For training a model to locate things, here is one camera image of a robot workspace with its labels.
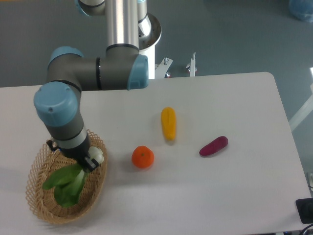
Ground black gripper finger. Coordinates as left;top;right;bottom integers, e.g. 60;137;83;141
83;157;97;172

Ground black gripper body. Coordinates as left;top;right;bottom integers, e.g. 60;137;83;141
46;133;90;165

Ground green bok choy vegetable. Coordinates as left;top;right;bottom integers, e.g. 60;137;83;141
42;163;93;208

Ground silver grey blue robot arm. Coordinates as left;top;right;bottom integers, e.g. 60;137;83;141
34;0;149;172

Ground woven wicker basket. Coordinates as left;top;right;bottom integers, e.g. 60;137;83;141
25;130;108;224

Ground orange tangerine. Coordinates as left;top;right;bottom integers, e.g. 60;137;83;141
131;146;155;168

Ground yellow corn cob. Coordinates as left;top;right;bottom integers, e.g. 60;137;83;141
161;107;177;141

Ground purple sweet potato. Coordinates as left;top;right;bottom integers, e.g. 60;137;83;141
199;136;228;157

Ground black device at table edge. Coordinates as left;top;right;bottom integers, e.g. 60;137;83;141
295;198;313;224

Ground blue plastic bag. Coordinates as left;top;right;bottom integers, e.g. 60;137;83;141
289;0;313;23

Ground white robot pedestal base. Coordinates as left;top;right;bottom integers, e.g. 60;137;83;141
138;13;173;79

